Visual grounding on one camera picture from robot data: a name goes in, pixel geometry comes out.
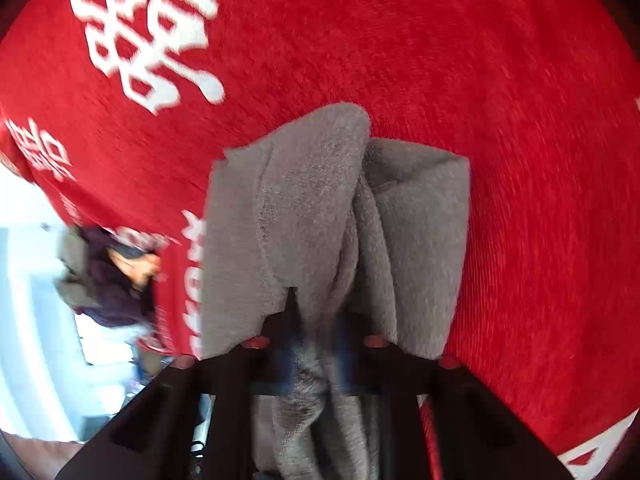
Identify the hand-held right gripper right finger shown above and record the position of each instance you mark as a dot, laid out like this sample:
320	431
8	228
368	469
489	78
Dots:
345	357

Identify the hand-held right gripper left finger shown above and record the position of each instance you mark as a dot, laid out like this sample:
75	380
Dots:
292	345

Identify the grey knit sweater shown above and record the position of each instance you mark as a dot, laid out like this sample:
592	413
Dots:
310	220

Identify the red printed blanket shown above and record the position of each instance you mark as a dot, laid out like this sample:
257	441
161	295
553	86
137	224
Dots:
400	60

